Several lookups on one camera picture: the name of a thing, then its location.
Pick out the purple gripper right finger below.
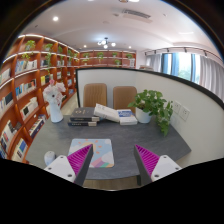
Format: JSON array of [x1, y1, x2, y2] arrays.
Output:
[[134, 145, 181, 185]]

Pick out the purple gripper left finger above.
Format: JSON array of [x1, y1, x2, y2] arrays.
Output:
[[45, 144, 93, 186]]

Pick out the white computer mouse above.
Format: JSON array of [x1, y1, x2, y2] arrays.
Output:
[[44, 151, 56, 165]]

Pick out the colourful mouse pad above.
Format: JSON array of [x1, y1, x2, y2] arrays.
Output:
[[69, 138, 114, 168]]

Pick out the dark bottom book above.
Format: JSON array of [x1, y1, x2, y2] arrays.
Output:
[[68, 121, 97, 127]]

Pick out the dark book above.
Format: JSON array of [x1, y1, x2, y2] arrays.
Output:
[[70, 107, 100, 122], [68, 121, 97, 127]]

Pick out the white blue book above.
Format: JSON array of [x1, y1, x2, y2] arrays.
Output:
[[118, 109, 138, 125]]

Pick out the dark top book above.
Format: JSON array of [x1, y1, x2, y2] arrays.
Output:
[[70, 107, 100, 122]]

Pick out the open white book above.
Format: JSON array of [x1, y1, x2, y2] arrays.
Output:
[[94, 104, 120, 122]]

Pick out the green potted plant white pot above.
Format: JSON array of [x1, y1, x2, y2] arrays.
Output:
[[128, 90, 173, 136]]

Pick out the white desk partition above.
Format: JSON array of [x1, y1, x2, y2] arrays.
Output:
[[76, 68, 224, 167]]

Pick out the right tan chair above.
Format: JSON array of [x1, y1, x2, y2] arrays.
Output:
[[113, 86, 137, 112]]

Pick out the tan chair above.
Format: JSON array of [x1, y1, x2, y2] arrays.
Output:
[[83, 83, 107, 107], [113, 86, 137, 112]]

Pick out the left tan chair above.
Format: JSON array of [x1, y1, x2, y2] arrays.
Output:
[[83, 83, 107, 107]]

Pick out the white vase with pink flowers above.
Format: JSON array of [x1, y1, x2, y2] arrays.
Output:
[[43, 79, 66, 123]]

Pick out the blue white window curtains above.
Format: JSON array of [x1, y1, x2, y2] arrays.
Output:
[[146, 52, 224, 102]]

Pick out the orange wooden bookshelf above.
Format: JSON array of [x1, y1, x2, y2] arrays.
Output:
[[0, 34, 136, 162]]

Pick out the ceiling chandelier lamp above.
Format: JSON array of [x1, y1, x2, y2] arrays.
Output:
[[98, 37, 116, 49]]

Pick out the ceiling air vent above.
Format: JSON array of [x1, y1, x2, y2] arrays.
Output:
[[122, 9, 151, 23]]

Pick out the white wall socket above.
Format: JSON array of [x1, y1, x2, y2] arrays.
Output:
[[173, 101, 190, 121]]

